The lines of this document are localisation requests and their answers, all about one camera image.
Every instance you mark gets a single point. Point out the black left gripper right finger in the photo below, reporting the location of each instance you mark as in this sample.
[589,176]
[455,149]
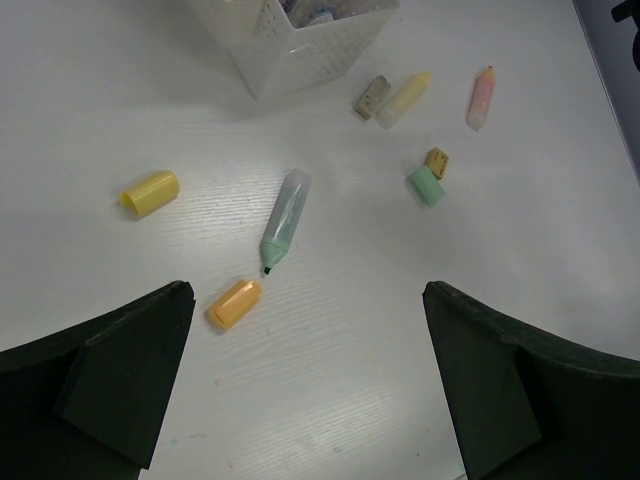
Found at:
[527,404]

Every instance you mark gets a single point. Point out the yellow highlighter cap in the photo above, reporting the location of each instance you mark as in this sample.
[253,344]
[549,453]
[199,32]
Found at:
[151,193]

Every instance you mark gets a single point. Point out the grey dirty eraser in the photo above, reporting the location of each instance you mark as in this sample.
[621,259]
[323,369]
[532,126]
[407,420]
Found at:
[372,98]

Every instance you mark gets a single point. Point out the paperclip jar near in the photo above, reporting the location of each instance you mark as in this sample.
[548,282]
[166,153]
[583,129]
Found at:
[304,13]

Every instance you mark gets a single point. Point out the green highlighter cap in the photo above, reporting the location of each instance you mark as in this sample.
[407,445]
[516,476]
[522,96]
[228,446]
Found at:
[425,184]

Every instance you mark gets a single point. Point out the pink highlighter body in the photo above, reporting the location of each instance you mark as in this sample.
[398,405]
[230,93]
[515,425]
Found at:
[481,99]

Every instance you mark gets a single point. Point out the white perforated basket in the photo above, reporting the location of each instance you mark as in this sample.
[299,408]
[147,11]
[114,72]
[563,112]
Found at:
[274,58]

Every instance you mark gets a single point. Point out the green uncapped highlighter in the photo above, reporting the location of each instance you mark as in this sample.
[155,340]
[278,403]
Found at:
[284,219]

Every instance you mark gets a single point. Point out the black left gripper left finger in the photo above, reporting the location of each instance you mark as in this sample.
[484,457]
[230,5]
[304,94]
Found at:
[88,402]

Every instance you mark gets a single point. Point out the orange highlighter cap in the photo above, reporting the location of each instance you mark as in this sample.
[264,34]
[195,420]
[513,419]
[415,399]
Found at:
[234,304]

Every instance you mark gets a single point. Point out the yellow highlighter body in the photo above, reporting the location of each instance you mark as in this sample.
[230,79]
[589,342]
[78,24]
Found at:
[400,102]

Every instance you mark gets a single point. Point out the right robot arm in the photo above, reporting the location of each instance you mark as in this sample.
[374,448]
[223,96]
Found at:
[626,9]

